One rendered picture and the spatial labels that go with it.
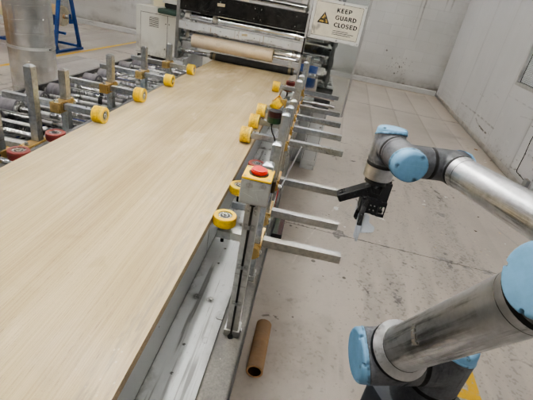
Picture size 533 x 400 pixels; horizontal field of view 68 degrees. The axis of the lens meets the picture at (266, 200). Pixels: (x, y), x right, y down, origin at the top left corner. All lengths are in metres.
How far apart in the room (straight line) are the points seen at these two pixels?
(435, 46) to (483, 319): 9.78
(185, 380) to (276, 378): 0.89
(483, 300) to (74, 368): 0.76
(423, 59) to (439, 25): 0.78
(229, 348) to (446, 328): 0.60
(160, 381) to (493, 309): 0.85
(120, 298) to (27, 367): 0.23
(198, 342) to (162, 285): 0.31
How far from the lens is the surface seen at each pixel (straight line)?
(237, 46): 4.02
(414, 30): 10.31
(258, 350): 2.03
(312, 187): 1.80
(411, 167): 1.10
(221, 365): 1.15
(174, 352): 1.28
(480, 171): 1.07
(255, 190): 0.91
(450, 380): 1.24
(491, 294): 0.75
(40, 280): 1.11
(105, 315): 0.99
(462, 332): 0.83
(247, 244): 1.01
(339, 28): 3.88
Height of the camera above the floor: 1.60
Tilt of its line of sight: 28 degrees down
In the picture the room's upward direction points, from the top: 11 degrees clockwise
